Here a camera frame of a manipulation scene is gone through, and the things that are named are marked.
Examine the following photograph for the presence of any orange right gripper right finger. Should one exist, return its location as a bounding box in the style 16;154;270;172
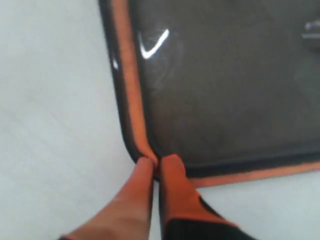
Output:
159;154;252;240

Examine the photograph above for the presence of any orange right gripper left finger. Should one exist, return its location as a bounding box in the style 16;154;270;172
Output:
60;157;154;240

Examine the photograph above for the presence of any dark lid with orange seal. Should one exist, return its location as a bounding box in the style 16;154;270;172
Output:
98;0;320;187

